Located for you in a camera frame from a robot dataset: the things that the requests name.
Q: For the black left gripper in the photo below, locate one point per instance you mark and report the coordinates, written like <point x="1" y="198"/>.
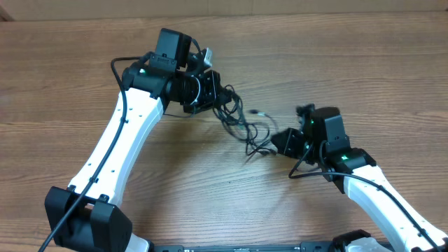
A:
<point x="213" y="91"/>

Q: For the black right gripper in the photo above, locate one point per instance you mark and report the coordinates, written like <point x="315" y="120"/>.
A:
<point x="287" y="149"/>

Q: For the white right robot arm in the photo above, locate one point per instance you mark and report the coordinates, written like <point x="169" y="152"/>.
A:
<point x="321" y="140"/>

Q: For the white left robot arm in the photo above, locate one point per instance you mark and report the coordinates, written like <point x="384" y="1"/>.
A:
<point x="86" y="215"/>

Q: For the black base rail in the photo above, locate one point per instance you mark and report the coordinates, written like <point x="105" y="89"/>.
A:
<point x="306" y="246"/>

